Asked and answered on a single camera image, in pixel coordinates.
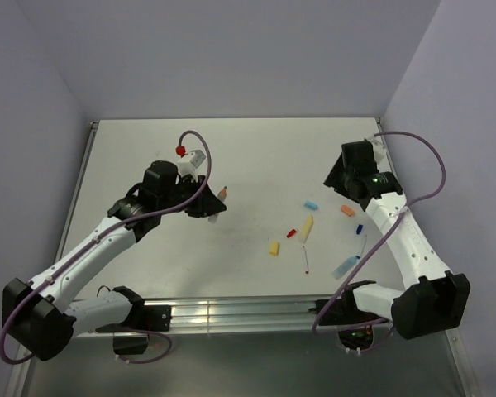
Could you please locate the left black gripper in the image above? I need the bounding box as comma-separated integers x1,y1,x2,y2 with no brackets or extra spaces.
158,175,226,218

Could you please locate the clear orange highlighter pen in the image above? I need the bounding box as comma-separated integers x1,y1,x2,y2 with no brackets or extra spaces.
207,185,229,225

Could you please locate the orange pen cap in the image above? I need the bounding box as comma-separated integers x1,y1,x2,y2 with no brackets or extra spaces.
341,205,355,217

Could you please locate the yellow highlighter pen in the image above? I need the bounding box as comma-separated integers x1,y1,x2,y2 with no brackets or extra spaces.
298,216,314,244

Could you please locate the yellow pen cap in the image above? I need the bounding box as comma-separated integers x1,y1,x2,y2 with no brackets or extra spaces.
269,241,280,256

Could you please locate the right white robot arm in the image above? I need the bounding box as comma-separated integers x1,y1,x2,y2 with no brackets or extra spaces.
314,140,470,340

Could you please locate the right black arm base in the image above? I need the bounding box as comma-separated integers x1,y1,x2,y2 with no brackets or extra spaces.
313,298,360,326

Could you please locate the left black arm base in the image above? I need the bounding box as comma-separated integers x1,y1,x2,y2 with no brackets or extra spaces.
120,304,172,332

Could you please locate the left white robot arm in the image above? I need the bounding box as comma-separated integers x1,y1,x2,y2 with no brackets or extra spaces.
0,160,227,365

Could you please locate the light blue pen cap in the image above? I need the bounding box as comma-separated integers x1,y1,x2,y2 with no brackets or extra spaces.
304,201,318,211

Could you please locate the thin blue pen refill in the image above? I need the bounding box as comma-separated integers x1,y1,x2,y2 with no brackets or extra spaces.
359,234,368,257

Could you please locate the clear blue highlighter pen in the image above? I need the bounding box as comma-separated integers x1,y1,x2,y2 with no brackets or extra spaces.
331,256,360,280

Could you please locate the thin red pen refill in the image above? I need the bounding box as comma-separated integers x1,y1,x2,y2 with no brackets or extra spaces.
302,245,310,275

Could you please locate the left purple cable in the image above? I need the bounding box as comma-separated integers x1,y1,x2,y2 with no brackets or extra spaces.
0,130,212,365

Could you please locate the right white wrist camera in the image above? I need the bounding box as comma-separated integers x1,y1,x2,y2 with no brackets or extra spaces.
366,136,387,164

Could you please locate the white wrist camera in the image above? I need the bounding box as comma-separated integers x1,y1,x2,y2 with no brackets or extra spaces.
176,149,206,180
366,136,387,164

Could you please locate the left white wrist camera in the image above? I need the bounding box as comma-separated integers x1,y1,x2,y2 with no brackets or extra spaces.
176,149,206,180

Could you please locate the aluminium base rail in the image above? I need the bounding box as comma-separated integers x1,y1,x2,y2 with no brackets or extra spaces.
74,289,458,338

